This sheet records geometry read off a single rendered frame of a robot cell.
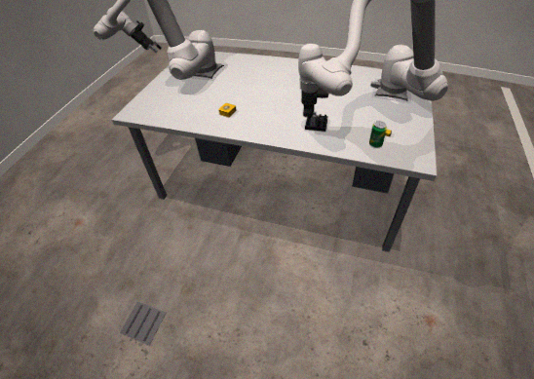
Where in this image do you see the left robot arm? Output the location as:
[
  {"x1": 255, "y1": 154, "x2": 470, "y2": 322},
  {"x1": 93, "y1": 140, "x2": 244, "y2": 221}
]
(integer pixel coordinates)
[{"x1": 298, "y1": 0, "x2": 448, "y2": 101}]

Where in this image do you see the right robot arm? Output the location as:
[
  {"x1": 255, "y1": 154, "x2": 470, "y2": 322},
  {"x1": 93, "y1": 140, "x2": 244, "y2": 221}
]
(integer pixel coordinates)
[{"x1": 94, "y1": 0, "x2": 223, "y2": 80}]

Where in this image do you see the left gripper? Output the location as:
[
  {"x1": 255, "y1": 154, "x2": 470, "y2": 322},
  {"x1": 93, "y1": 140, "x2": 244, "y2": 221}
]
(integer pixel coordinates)
[{"x1": 300, "y1": 79, "x2": 328, "y2": 127}]

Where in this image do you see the green drink can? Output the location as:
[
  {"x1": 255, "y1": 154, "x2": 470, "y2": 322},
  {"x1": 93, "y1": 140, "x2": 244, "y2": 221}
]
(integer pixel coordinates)
[{"x1": 369, "y1": 121, "x2": 387, "y2": 148}]

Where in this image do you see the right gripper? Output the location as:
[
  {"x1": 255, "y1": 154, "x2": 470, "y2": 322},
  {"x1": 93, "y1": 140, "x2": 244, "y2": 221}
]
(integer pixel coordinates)
[{"x1": 123, "y1": 21, "x2": 162, "y2": 53}]

